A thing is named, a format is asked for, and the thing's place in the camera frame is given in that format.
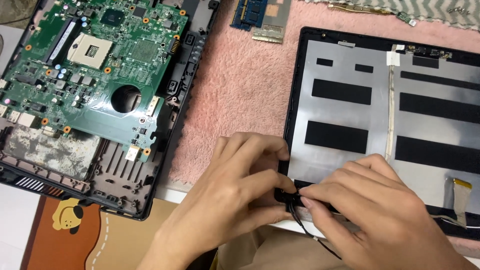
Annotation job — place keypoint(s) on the person's right hand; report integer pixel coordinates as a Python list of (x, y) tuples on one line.
[(382, 221)]

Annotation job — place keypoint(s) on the person's left hand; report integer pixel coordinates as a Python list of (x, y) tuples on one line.
[(225, 195)]

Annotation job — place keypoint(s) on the black laptop lid cover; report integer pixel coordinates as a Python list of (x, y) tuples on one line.
[(345, 112)]

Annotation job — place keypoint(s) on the person's beige trousers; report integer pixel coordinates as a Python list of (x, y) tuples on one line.
[(270, 251)]

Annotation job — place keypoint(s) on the black laptop base chassis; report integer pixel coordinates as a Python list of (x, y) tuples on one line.
[(176, 112)]

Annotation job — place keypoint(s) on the pink fluffy mat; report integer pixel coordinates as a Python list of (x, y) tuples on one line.
[(240, 93)]

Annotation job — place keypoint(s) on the brown cartoon dog desk mat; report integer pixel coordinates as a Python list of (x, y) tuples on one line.
[(123, 240)]

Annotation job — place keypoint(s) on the webcam board strip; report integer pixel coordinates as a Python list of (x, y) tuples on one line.
[(427, 51)]

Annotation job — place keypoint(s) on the blue memory module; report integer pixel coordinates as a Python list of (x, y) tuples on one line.
[(258, 9), (236, 18)]

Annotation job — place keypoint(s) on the green laptop motherboard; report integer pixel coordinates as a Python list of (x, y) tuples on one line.
[(97, 63)]

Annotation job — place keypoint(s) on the small green circuit board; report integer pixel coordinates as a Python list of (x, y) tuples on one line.
[(406, 18)]

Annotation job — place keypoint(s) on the group of small screws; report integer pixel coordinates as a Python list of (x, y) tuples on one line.
[(458, 10)]

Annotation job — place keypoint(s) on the gold metal hinge bracket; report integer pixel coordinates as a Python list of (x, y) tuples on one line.
[(360, 9)]

